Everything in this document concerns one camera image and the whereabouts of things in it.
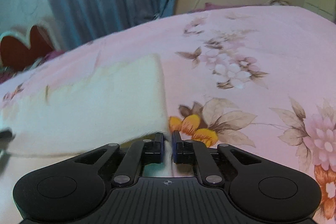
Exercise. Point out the pink floral bed sheet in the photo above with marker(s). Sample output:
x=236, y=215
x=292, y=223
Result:
x=260, y=78

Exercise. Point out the cream white garment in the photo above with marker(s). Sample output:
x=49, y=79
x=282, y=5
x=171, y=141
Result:
x=116, y=104

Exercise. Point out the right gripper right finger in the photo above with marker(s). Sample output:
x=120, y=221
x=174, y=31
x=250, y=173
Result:
x=196, y=154

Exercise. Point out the red heart-shaped headboard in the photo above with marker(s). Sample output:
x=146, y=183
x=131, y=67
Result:
x=19, y=51

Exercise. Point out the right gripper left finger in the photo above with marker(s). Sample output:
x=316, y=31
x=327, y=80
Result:
x=138, y=155

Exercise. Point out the magenta pillow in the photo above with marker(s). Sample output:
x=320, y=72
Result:
x=210, y=6

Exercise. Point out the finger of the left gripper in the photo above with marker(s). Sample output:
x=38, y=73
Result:
x=6, y=134

